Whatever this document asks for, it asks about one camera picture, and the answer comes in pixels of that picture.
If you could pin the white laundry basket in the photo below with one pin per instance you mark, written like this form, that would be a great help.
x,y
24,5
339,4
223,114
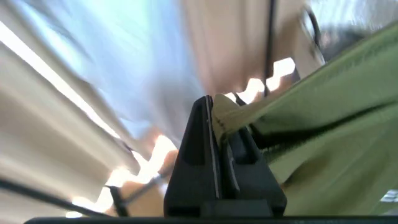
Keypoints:
x,y
342,34

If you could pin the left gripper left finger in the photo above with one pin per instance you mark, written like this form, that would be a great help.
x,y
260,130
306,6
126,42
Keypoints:
x,y
192,186

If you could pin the green garment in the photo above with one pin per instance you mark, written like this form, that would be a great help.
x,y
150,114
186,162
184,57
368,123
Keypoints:
x,y
342,93

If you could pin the beige curtain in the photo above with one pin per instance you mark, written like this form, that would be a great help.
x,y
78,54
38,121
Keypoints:
x,y
46,130

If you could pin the black clothes rack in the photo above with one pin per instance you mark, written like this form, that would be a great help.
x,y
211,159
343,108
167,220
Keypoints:
x,y
270,37

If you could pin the pale grey shorts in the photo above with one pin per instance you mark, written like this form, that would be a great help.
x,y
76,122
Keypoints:
x,y
124,62

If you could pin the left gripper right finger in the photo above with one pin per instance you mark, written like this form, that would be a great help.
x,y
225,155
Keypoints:
x,y
258,189

